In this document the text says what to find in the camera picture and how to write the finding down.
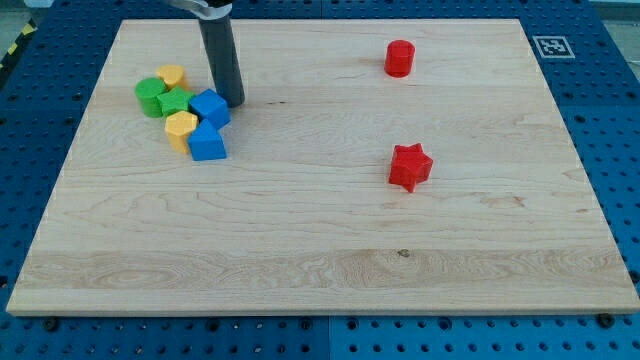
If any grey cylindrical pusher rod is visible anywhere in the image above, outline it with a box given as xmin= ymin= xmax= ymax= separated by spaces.
xmin=198 ymin=15 xmax=245 ymax=108

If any red cylinder block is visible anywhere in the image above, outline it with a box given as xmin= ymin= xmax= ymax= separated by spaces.
xmin=384 ymin=39 xmax=416 ymax=78

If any blue triangle block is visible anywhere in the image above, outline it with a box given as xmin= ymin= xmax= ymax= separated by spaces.
xmin=187 ymin=120 xmax=227 ymax=161

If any yellow heart block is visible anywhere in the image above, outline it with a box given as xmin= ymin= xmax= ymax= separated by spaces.
xmin=156 ymin=64 xmax=190 ymax=91

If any blue cube block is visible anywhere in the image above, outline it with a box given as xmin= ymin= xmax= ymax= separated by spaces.
xmin=189 ymin=89 xmax=231 ymax=130

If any green star block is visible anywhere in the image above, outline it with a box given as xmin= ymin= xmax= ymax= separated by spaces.
xmin=157 ymin=86 xmax=195 ymax=117

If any green cylinder block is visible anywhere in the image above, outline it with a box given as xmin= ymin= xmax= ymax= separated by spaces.
xmin=134 ymin=77 xmax=166 ymax=118

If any yellow hexagon block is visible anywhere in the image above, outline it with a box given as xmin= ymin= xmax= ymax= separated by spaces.
xmin=165 ymin=111 xmax=198 ymax=154

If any wooden board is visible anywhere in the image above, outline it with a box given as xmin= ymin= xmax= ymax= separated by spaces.
xmin=7 ymin=19 xmax=639 ymax=317

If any red star block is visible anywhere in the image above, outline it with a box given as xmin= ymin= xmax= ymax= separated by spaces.
xmin=388 ymin=143 xmax=434 ymax=193

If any white fiducial marker tag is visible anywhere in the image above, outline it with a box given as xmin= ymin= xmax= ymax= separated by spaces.
xmin=533 ymin=35 xmax=575 ymax=59

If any black bolt left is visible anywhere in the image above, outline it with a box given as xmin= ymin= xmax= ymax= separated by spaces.
xmin=41 ymin=317 xmax=60 ymax=332

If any black bolt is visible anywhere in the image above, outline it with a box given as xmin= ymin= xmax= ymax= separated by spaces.
xmin=41 ymin=317 xmax=60 ymax=332
xmin=596 ymin=313 xmax=616 ymax=329

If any black bolt right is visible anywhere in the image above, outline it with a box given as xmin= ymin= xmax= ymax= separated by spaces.
xmin=596 ymin=313 xmax=616 ymax=329

